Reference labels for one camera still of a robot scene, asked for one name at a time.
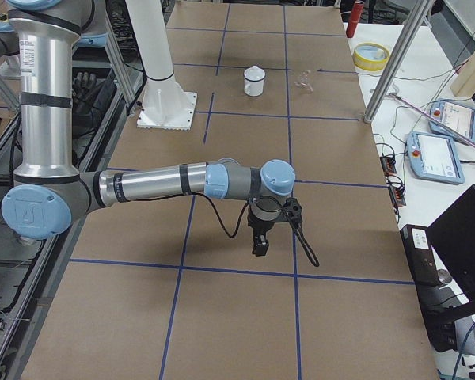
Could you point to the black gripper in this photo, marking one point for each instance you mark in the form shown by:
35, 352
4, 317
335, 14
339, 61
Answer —
260, 226

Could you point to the clear glass funnel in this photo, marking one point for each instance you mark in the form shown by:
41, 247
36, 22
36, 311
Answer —
303, 81

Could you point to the white ceramic lid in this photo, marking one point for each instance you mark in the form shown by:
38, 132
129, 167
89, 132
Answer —
254, 74

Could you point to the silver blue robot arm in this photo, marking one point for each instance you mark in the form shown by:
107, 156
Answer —
49, 193

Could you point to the black box device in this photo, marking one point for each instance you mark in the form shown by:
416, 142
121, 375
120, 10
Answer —
419, 253

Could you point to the white enamel mug blue rim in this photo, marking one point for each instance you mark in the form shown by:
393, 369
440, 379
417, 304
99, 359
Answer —
254, 88

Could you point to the black monitor stand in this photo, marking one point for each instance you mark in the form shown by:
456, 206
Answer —
445, 318

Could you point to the near teach pendant tablet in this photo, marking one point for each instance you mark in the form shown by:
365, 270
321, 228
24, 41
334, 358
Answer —
434, 158

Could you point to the teach pendant tablet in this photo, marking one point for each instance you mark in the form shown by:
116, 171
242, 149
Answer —
434, 158
455, 115

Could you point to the black laptop screen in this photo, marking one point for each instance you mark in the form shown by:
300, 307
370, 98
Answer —
452, 235

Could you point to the metal reacher grabber tool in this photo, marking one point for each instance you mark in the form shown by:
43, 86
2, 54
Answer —
446, 128

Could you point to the yellow tape roll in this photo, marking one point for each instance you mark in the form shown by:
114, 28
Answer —
370, 56

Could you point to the far teach pendant tablet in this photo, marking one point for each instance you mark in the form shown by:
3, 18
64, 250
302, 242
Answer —
455, 115

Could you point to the red cylinder tube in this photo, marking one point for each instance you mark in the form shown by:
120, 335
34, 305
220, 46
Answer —
355, 15

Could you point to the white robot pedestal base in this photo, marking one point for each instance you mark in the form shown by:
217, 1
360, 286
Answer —
165, 104

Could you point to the aluminium frame post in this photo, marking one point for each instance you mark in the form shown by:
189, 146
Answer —
419, 11

